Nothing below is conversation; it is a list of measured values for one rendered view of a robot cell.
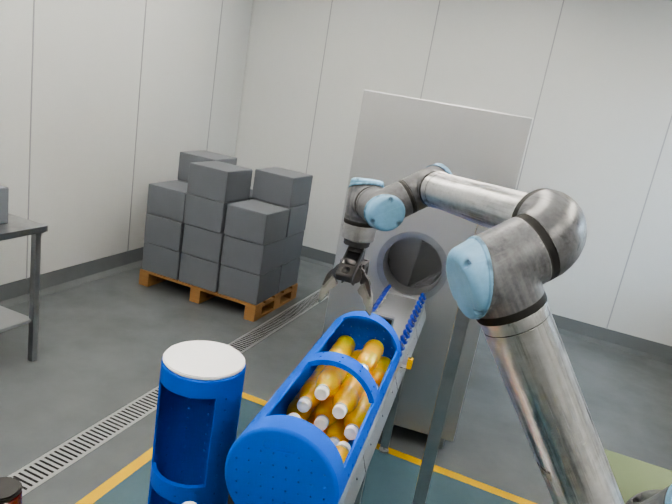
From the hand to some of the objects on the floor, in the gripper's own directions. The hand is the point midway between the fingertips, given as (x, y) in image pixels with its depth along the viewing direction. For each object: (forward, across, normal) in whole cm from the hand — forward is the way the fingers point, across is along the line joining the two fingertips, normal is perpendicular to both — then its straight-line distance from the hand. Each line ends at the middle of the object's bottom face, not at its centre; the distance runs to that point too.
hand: (343, 310), depth 166 cm
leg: (+141, -3, -160) cm, 213 cm away
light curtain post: (+141, -30, -106) cm, 179 cm away
